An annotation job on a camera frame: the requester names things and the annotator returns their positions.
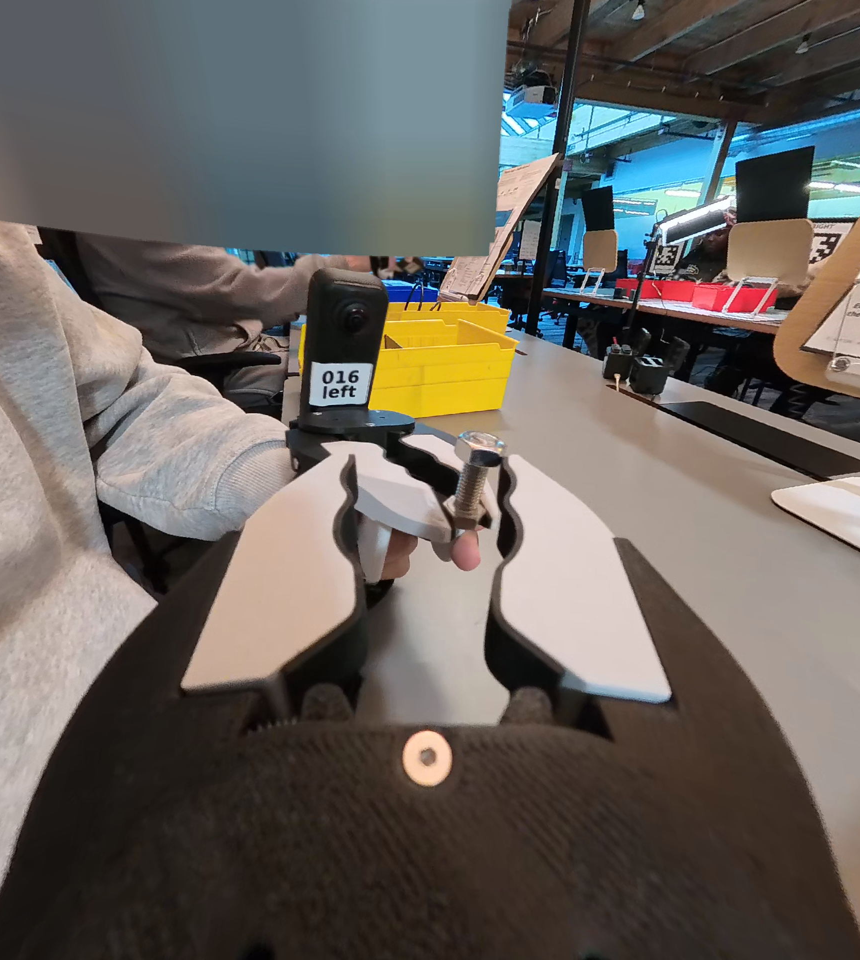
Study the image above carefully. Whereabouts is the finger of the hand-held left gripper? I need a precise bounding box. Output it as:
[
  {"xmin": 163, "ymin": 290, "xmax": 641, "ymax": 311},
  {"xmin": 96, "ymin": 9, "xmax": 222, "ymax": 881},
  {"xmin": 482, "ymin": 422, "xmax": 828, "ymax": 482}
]
[
  {"xmin": 398, "ymin": 433, "xmax": 476, "ymax": 500},
  {"xmin": 319, "ymin": 441, "xmax": 455, "ymax": 543}
]

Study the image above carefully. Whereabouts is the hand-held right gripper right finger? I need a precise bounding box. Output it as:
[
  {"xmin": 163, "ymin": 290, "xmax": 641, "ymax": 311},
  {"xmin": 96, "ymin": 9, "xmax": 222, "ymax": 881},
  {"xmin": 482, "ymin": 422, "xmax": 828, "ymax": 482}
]
[{"xmin": 486, "ymin": 453, "xmax": 674, "ymax": 705}]

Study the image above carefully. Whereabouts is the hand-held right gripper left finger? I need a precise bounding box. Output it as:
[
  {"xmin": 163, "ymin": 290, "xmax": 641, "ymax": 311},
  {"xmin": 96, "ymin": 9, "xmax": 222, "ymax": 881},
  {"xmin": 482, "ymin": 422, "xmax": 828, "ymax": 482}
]
[{"xmin": 179, "ymin": 453, "xmax": 369, "ymax": 695}]

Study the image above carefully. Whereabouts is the steel hex bolt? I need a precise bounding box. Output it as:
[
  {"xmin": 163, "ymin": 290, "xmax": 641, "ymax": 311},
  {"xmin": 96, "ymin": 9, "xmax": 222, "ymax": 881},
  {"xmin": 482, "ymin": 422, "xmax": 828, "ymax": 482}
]
[{"xmin": 453, "ymin": 430, "xmax": 508, "ymax": 520}]

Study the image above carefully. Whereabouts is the steel hex nut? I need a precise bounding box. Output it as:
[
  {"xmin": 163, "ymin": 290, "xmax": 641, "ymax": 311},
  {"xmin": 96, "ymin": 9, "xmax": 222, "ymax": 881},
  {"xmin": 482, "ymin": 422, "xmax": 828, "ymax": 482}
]
[{"xmin": 442, "ymin": 502, "xmax": 496, "ymax": 537}]

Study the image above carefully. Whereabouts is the person's left forearm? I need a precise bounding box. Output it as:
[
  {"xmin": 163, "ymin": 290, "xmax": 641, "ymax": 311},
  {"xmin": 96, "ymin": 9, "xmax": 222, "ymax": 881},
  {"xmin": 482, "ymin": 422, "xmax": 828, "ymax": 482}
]
[{"xmin": 92, "ymin": 352, "xmax": 296, "ymax": 543}]

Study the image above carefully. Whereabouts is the another person's forearm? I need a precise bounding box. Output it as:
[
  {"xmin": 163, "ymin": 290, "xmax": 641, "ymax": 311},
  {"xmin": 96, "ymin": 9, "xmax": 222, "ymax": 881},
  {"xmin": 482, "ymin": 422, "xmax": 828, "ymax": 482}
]
[{"xmin": 73, "ymin": 232, "xmax": 356, "ymax": 361}]

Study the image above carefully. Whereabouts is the grey desk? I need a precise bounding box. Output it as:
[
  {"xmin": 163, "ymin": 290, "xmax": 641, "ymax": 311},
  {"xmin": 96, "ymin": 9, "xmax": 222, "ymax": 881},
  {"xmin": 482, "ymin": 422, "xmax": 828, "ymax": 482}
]
[{"xmin": 280, "ymin": 330, "xmax": 860, "ymax": 960}]

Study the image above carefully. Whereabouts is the long background desk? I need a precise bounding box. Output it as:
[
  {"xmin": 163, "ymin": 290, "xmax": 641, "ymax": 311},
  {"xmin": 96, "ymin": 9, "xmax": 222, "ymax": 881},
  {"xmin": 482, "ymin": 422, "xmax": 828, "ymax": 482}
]
[{"xmin": 542, "ymin": 288, "xmax": 791, "ymax": 354}]

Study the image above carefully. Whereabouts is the person's left hand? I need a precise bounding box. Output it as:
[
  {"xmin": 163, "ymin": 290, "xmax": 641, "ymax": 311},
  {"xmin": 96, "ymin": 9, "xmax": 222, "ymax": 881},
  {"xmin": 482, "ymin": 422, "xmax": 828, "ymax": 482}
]
[{"xmin": 379, "ymin": 525, "xmax": 484, "ymax": 583}]

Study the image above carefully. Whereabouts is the divided yellow plastic bin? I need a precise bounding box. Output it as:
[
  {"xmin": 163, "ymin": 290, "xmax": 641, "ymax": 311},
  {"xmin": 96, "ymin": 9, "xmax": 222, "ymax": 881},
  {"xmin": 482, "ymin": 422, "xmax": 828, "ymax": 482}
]
[{"xmin": 297, "ymin": 318, "xmax": 519, "ymax": 419}]

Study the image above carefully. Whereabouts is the black double battery charger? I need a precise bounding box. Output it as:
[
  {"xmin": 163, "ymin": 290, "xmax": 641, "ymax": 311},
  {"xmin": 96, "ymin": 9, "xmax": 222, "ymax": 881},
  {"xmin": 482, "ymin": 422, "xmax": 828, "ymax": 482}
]
[{"xmin": 628, "ymin": 352, "xmax": 673, "ymax": 396}]

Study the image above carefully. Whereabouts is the cardboard instruction board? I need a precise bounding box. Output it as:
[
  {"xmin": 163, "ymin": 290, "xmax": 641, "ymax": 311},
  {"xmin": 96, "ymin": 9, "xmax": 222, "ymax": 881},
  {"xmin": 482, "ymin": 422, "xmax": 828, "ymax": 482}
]
[{"xmin": 437, "ymin": 153, "xmax": 565, "ymax": 303}]

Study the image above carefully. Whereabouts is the black light stand pole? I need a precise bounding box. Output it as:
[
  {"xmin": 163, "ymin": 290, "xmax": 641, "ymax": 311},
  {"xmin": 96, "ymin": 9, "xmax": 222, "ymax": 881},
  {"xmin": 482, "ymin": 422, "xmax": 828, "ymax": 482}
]
[{"xmin": 621, "ymin": 232, "xmax": 664, "ymax": 354}]

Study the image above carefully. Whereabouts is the small wooden board stand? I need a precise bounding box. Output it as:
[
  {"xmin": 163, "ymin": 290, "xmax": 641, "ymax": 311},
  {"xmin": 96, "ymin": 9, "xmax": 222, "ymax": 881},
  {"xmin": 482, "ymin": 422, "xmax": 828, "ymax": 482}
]
[
  {"xmin": 726, "ymin": 219, "xmax": 815, "ymax": 316},
  {"xmin": 582, "ymin": 228, "xmax": 620, "ymax": 297}
]

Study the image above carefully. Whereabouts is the ceiling projector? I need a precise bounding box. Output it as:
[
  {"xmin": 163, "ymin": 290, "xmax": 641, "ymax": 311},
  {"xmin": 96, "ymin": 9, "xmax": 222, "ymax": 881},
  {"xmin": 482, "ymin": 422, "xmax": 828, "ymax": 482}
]
[{"xmin": 508, "ymin": 71, "xmax": 559, "ymax": 121}]

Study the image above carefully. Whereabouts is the white light bar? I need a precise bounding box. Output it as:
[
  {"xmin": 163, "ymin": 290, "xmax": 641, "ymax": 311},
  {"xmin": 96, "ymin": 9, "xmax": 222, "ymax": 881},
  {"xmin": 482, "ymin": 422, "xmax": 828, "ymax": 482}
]
[{"xmin": 655, "ymin": 196, "xmax": 737, "ymax": 243}]

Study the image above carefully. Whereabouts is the black steel post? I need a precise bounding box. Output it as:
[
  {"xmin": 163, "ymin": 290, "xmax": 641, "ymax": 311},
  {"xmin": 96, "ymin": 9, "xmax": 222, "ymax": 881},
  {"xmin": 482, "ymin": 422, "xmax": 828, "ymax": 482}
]
[{"xmin": 526, "ymin": 0, "xmax": 590, "ymax": 339}]

